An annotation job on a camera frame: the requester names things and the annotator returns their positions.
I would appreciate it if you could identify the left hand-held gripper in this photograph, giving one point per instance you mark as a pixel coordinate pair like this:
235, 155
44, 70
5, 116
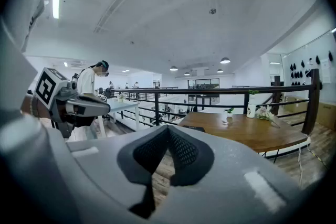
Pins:
47, 86

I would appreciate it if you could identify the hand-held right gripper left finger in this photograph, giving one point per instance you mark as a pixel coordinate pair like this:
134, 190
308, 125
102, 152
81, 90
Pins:
105, 165

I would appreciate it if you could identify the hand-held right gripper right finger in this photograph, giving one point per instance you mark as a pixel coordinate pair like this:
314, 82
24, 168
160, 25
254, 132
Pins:
231, 191

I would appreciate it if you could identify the person's left forearm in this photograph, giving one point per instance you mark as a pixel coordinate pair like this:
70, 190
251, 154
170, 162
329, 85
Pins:
25, 106

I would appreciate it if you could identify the small potted green plant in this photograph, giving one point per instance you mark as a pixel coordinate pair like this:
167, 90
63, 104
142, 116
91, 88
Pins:
120, 98
229, 116

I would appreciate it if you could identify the white table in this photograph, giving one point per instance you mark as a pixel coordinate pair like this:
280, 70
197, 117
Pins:
123, 106

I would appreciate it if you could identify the ceiling air conditioner vent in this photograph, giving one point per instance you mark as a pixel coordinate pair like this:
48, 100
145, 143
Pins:
78, 63

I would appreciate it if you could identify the white printed vase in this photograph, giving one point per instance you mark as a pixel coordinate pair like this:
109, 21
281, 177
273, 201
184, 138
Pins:
251, 110

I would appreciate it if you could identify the white flower bunch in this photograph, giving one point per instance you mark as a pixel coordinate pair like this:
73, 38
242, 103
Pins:
265, 112

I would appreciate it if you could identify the cardboard box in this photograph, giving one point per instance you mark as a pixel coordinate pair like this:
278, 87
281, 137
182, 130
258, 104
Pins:
298, 105
326, 116

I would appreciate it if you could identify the round ceiling detector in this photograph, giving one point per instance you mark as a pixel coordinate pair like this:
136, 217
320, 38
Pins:
212, 11

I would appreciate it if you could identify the group of black wall-hung bags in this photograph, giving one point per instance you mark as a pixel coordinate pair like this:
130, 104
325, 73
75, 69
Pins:
296, 74

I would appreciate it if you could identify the white wall notice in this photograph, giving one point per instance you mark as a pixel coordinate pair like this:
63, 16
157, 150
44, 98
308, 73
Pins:
326, 70

